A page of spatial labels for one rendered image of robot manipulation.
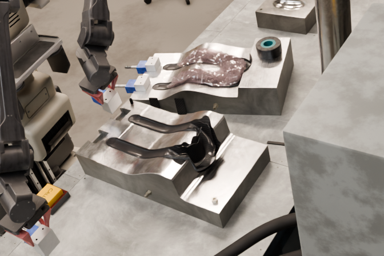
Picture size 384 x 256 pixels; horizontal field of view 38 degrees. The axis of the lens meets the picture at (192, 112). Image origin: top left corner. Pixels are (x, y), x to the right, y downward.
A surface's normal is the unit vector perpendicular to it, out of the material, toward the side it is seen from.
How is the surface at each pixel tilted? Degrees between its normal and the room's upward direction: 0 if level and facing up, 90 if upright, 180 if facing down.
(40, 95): 98
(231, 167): 0
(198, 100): 90
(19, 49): 90
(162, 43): 0
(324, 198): 90
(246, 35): 0
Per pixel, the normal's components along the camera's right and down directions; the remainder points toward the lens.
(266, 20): -0.54, 0.62
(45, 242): 0.82, 0.21
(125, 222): -0.22, -0.75
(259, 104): -0.28, 0.66
